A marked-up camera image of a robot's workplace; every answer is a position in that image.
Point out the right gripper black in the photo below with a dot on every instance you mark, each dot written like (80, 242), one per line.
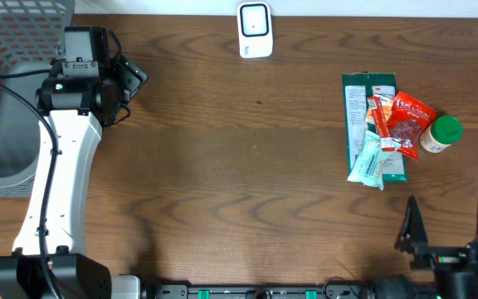
(412, 231)

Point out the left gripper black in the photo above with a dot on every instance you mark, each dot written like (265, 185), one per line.
(131, 75)

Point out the green lid white jar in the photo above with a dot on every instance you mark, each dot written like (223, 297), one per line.
(442, 133)

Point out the pale green wipes packet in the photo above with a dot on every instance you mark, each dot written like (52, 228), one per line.
(368, 166)

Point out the red snack stick packet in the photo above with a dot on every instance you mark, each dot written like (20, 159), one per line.
(381, 125)

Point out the orange red snack pouch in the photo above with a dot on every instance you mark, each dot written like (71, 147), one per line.
(409, 118)

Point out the small orange juice box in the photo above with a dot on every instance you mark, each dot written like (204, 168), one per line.
(387, 105)

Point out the green snack packet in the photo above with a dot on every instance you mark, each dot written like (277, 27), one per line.
(357, 88)

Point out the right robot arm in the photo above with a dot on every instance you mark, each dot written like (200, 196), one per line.
(458, 284)

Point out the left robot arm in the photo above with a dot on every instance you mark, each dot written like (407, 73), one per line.
(82, 95)

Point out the white barcode scanner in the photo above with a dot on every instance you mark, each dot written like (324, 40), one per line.
(255, 34)

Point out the grey plastic mesh basket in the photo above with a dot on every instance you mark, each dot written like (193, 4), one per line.
(30, 39)

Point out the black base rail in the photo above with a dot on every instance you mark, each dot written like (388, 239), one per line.
(338, 290)

